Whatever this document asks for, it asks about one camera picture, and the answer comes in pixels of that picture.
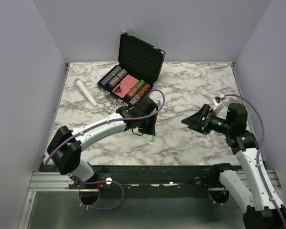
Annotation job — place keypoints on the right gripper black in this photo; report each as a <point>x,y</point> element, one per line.
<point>196,121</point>

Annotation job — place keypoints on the purple poker chip row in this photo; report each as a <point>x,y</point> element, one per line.
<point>106,80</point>

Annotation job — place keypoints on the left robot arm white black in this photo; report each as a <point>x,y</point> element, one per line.
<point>67,144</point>

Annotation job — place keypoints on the green poker chip row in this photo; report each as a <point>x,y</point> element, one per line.
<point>118,72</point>

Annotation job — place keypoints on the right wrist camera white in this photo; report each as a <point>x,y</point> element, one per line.
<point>218,104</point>

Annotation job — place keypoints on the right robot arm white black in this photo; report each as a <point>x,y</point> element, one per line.
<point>261,206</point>

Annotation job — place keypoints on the red playing card deck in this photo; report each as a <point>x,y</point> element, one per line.
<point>124,86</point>

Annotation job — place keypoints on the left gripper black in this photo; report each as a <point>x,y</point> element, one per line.
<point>151,130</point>

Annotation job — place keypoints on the orange poker chip row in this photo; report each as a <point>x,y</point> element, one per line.
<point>138,92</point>

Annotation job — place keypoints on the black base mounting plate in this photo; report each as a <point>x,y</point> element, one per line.
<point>139,182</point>

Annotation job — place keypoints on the green key tag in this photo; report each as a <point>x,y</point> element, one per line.
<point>153,139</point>

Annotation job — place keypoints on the black poker chip case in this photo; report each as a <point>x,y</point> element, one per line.
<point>140,59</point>

